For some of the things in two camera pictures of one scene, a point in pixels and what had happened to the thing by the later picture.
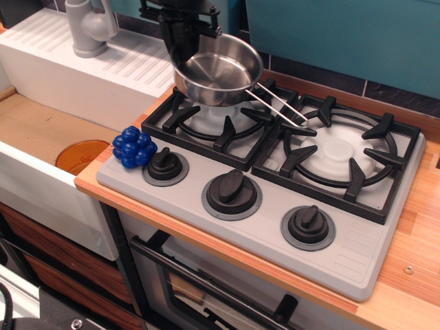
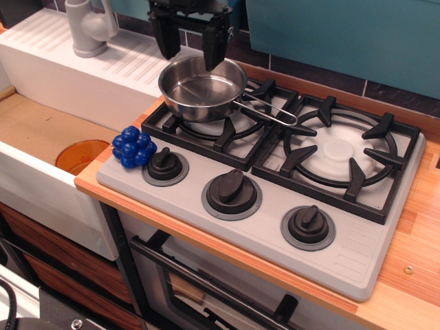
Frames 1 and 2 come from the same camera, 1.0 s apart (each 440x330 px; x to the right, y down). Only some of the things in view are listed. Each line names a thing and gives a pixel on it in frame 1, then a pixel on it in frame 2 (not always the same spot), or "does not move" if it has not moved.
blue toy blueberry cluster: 133,148 does not move
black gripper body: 198,15 -> 221,11
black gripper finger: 185,40 -> 214,40
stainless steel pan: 221,68 -> 191,92
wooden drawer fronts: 83,281 does not move
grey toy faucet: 89,31 does not move
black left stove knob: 165,168 does not move
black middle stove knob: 232,196 does not move
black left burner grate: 232,135 does not move
